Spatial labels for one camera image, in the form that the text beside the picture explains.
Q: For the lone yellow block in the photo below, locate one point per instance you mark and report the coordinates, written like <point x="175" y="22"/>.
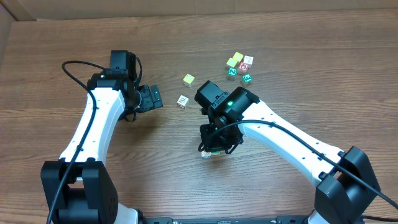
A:
<point x="189" y="80"/>

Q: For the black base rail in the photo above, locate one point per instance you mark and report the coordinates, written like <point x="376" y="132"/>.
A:
<point x="298" y="219"/>

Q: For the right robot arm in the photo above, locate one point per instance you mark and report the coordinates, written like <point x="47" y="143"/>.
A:
<point x="345" y="183"/>

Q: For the white block top right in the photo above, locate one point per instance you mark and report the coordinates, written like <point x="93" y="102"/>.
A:
<point x="248" y="60"/>

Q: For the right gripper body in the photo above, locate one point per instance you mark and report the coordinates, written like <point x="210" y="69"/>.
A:
<point x="212" y="143"/>

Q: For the red block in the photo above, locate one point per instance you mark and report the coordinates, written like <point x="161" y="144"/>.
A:
<point x="242" y="68"/>

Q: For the yellow block lower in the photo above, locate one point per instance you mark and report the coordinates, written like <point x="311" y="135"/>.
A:
<point x="232" y="63"/>

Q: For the green block right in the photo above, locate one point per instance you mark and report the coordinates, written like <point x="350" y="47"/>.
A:
<point x="246" y="80"/>

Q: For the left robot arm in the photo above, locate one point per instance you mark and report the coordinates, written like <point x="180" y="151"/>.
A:
<point x="77" y="186"/>

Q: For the green block letter Z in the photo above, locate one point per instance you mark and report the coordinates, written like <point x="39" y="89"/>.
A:
<point x="231" y="74"/>

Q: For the yellow block upper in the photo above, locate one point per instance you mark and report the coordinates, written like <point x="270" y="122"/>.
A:
<point x="238" y="57"/>

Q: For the cardboard box wall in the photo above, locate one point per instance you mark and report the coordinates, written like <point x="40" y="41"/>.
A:
<point x="200" y="31"/>

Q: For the white leaf block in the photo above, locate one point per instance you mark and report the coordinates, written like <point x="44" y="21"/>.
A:
<point x="183" y="101"/>

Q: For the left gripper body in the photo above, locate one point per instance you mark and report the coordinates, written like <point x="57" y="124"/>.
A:
<point x="149" y="98"/>

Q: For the white block dark drawing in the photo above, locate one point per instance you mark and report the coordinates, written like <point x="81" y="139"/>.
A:
<point x="205" y="155"/>

